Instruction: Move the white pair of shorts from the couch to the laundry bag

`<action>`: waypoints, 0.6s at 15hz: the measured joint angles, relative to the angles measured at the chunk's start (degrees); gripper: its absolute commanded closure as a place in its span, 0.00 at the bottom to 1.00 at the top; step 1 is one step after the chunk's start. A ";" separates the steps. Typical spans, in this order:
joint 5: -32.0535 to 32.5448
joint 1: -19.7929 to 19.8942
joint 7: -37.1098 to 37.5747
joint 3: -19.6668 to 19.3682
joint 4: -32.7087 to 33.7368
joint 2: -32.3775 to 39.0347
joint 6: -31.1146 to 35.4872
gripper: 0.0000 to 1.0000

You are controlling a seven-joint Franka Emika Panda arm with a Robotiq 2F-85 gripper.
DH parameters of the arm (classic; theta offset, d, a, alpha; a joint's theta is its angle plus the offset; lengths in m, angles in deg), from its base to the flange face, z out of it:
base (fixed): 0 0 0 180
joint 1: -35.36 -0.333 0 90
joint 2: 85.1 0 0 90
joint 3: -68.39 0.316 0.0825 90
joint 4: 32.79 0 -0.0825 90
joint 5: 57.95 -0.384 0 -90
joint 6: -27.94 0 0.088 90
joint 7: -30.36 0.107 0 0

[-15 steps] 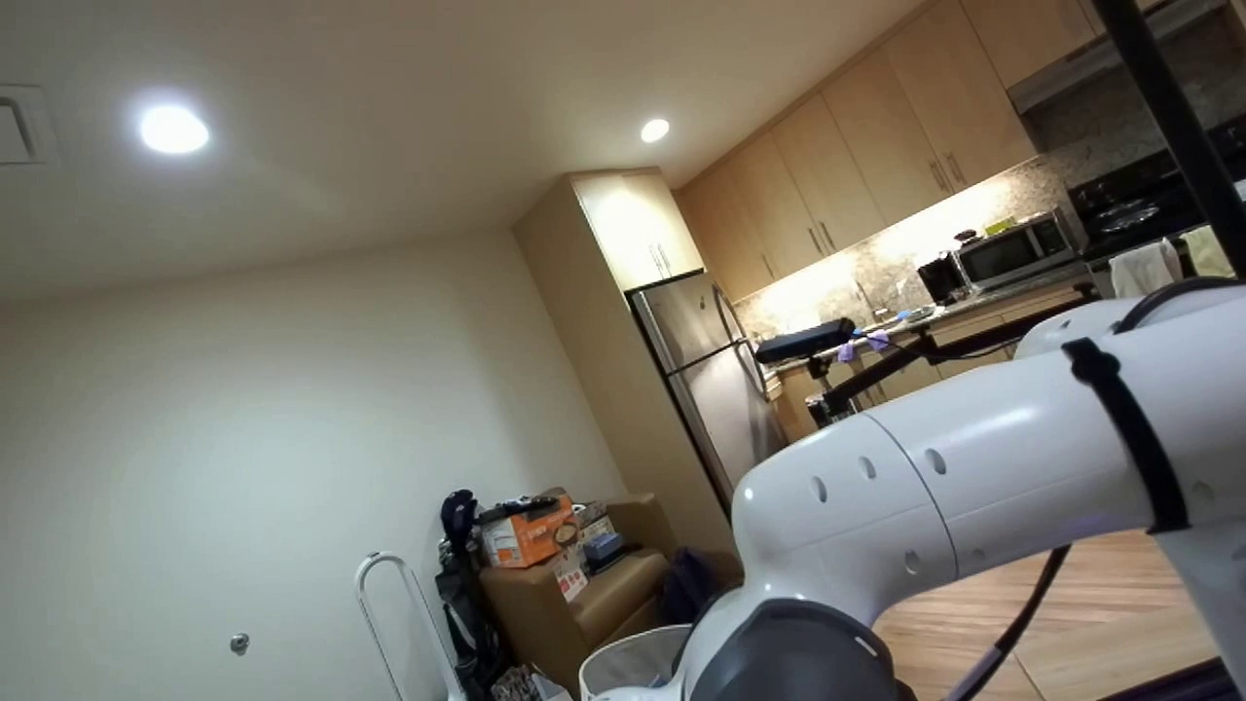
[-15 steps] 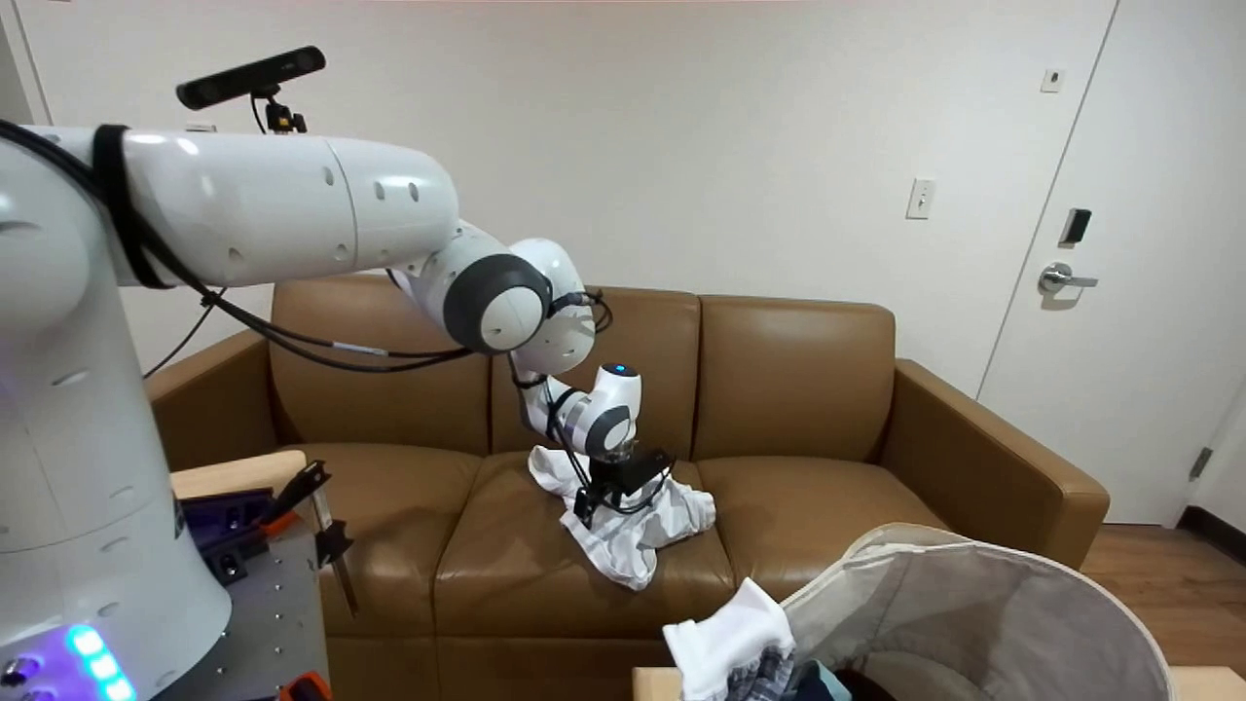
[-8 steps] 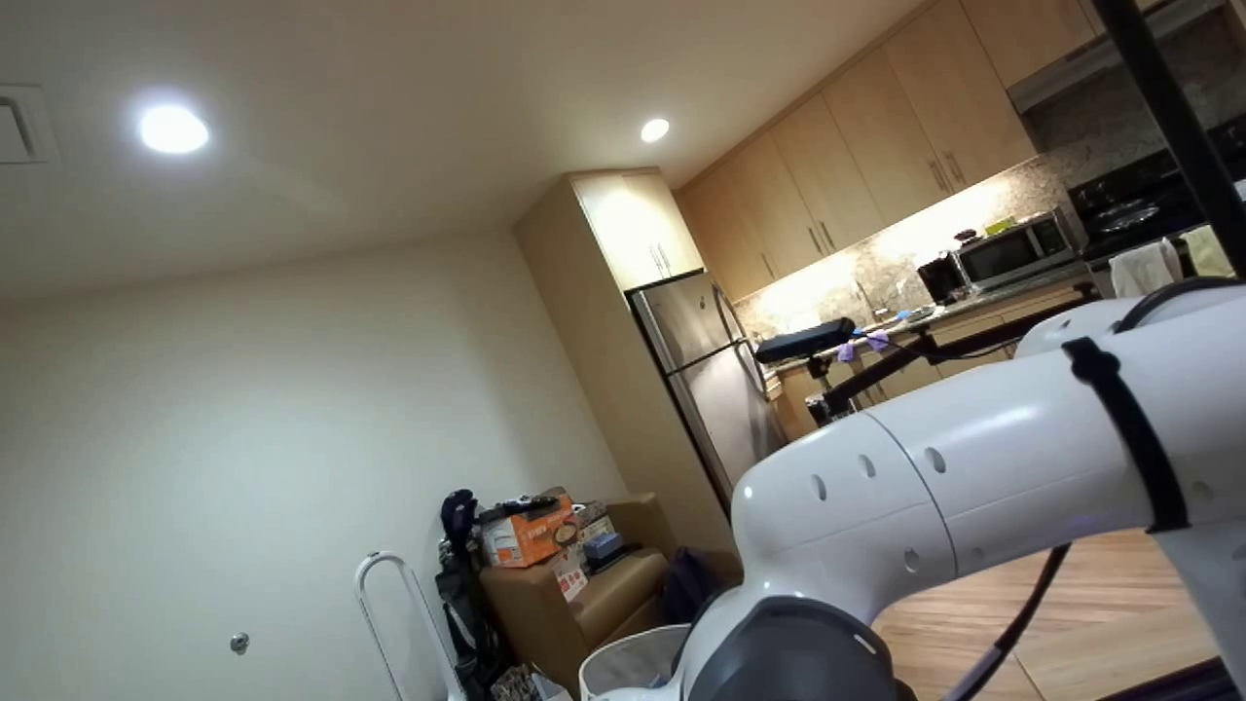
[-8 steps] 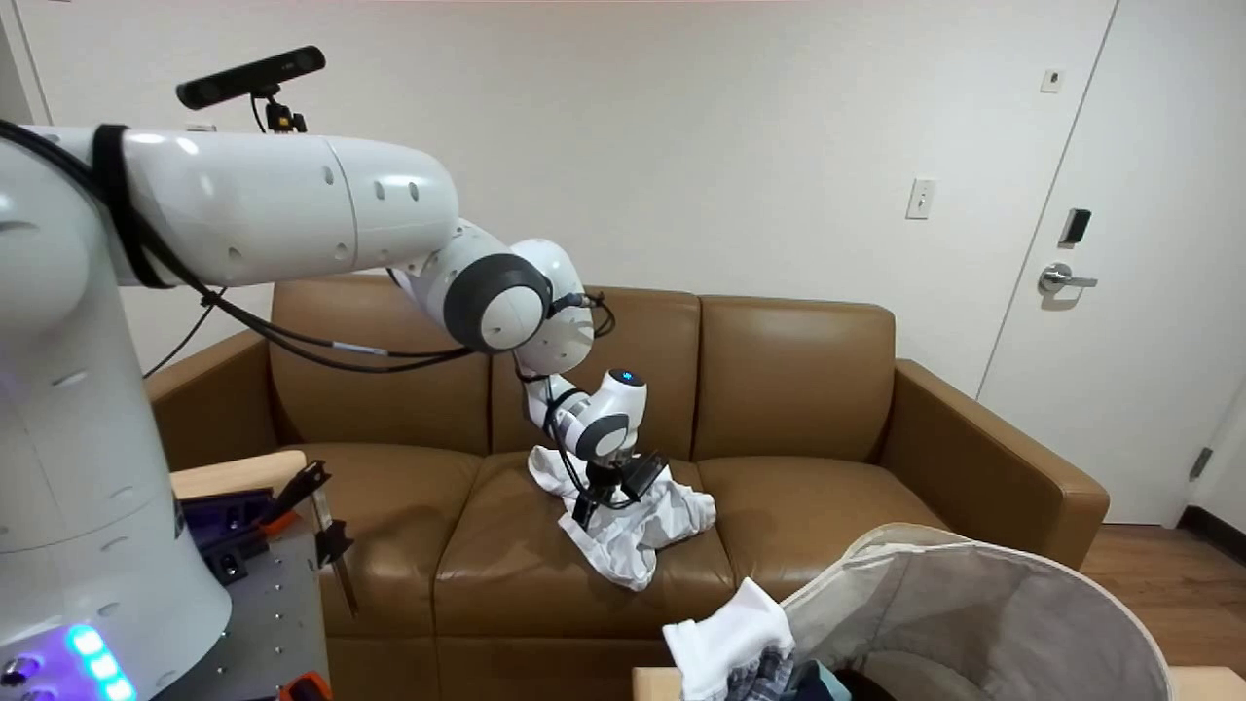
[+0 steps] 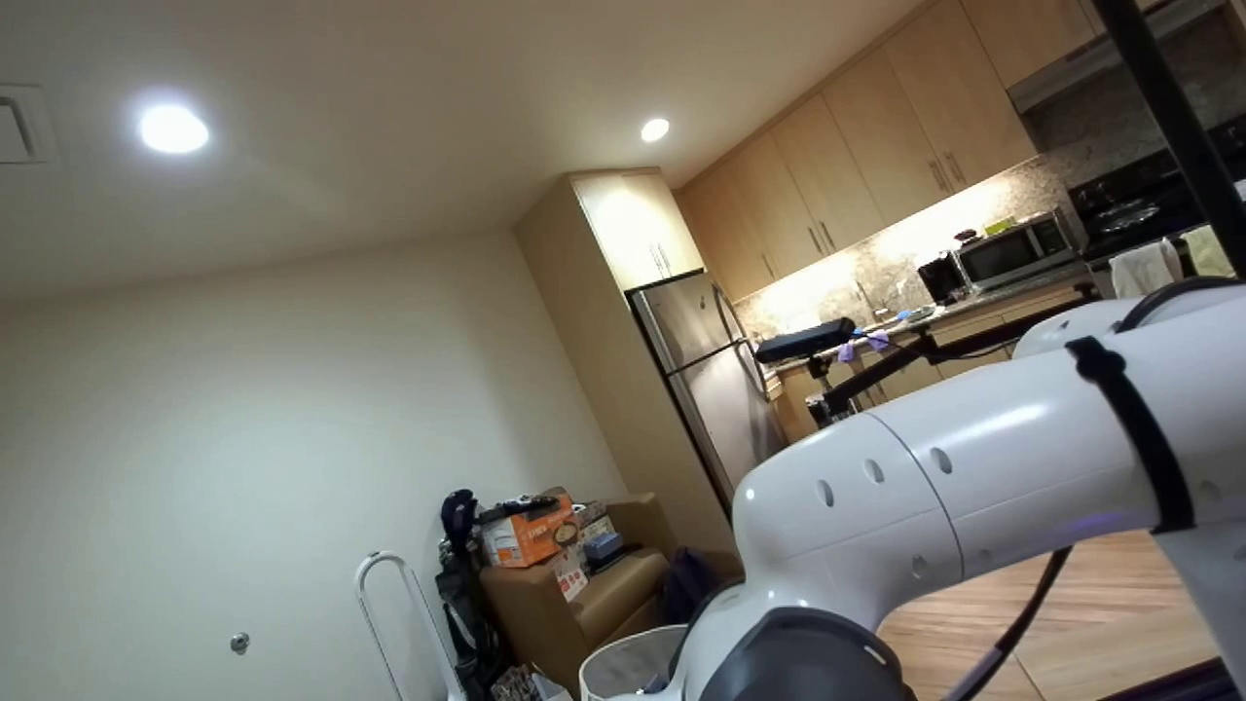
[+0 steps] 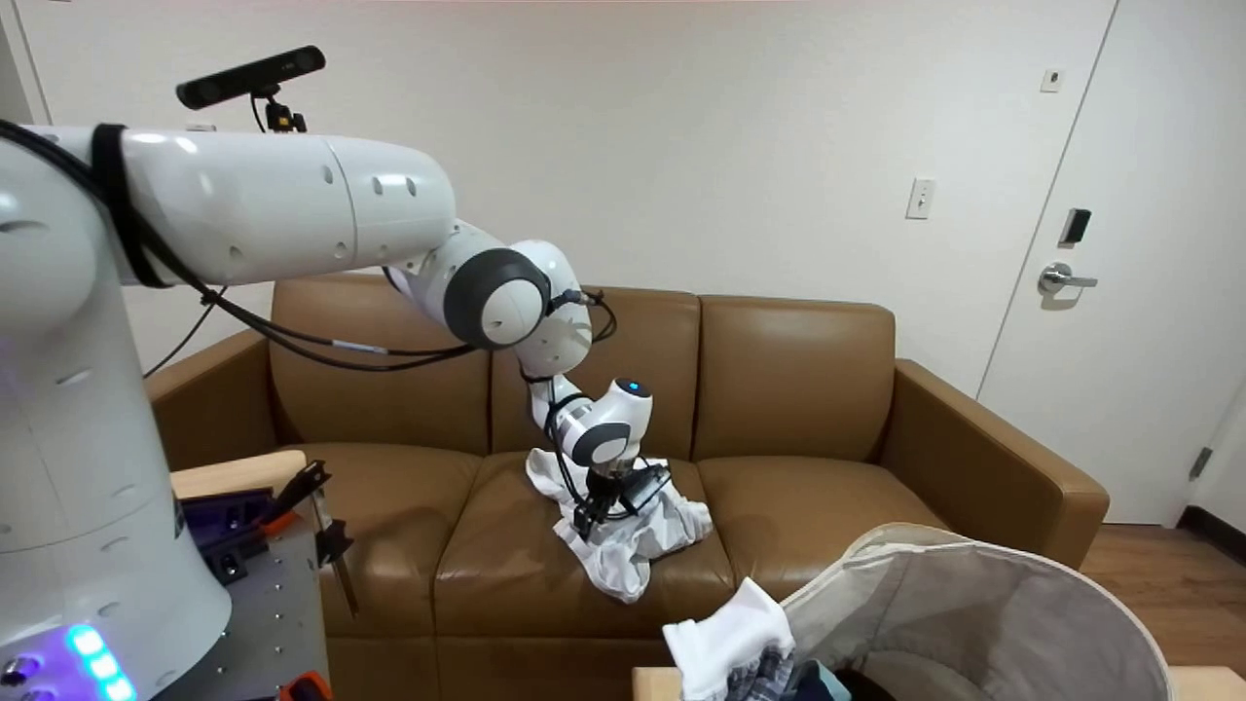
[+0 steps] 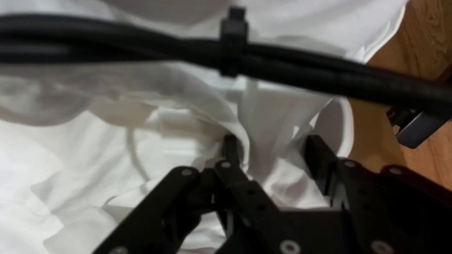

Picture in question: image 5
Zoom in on black bag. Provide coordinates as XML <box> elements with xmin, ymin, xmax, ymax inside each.
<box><xmin>430</xmin><ymin>486</ymin><xmax>516</xmax><ymax>701</ymax></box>

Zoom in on crumpled white plastic bag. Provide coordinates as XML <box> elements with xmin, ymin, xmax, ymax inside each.
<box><xmin>490</xmin><ymin>663</ymin><xmax>577</xmax><ymax>701</ymax></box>

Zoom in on stainless steel refrigerator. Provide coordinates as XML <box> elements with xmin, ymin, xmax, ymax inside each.
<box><xmin>625</xmin><ymin>270</ymin><xmax>787</xmax><ymax>518</ymax></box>

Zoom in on light wood fridge cabinet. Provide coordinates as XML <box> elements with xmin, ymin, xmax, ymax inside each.
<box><xmin>564</xmin><ymin>169</ymin><xmax>712</xmax><ymax>296</ymax></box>

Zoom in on cardboard box with white label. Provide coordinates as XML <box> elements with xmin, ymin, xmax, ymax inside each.
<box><xmin>552</xmin><ymin>510</ymin><xmax>629</xmax><ymax>606</ymax></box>

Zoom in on orange cardboard box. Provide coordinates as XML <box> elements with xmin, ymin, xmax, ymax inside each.
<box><xmin>478</xmin><ymin>499</ymin><xmax>585</xmax><ymax>571</ymax></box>

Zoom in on small purple object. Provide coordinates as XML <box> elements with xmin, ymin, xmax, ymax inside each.
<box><xmin>831</xmin><ymin>327</ymin><xmax>898</xmax><ymax>366</ymax></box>

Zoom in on dark blue backpack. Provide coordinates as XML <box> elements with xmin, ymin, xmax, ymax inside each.
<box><xmin>656</xmin><ymin>541</ymin><xmax>742</xmax><ymax>627</ymax></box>

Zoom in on large brown cardboard box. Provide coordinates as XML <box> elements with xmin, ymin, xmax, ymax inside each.
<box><xmin>478</xmin><ymin>499</ymin><xmax>676</xmax><ymax>693</ymax></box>

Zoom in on black coffee maker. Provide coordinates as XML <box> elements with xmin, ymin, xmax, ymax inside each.
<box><xmin>913</xmin><ymin>251</ymin><xmax>968</xmax><ymax>312</ymax></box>

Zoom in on silver microwave oven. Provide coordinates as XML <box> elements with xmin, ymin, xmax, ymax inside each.
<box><xmin>951</xmin><ymin>207</ymin><xmax>1086</xmax><ymax>301</ymax></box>

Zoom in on large round ceiling light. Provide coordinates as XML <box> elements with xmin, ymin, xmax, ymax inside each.
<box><xmin>127</xmin><ymin>90</ymin><xmax>216</xmax><ymax>164</ymax></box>

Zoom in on white hanging towel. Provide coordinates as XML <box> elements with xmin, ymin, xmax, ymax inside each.
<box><xmin>1104</xmin><ymin>234</ymin><xmax>1188</xmax><ymax>305</ymax></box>

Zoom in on grey range hood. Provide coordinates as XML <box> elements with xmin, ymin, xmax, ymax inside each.
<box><xmin>1003</xmin><ymin>0</ymin><xmax>1230</xmax><ymax>114</ymax></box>

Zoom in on black stand pole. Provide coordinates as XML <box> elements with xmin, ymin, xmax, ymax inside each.
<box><xmin>1122</xmin><ymin>0</ymin><xmax>1246</xmax><ymax>283</ymax></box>

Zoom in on dark rug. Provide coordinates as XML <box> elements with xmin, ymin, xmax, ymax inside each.
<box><xmin>1100</xmin><ymin>657</ymin><xmax>1242</xmax><ymax>701</ymax></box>

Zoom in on white ceiling vent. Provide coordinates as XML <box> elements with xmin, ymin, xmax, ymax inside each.
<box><xmin>0</xmin><ymin>82</ymin><xmax>63</xmax><ymax>170</ymax></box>

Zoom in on black stereo camera bar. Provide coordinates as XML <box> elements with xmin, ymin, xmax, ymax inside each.
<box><xmin>756</xmin><ymin>316</ymin><xmax>859</xmax><ymax>366</ymax></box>

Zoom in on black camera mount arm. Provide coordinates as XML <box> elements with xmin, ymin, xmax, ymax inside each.
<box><xmin>803</xmin><ymin>305</ymin><xmax>1094</xmax><ymax>425</ymax></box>

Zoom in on light wood kitchen wall cabinets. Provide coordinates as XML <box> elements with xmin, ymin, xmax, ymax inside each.
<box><xmin>673</xmin><ymin>0</ymin><xmax>1104</xmax><ymax>305</ymax></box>

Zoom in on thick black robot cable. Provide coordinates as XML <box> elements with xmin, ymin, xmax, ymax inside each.
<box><xmin>937</xmin><ymin>541</ymin><xmax>1078</xmax><ymax>701</ymax></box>

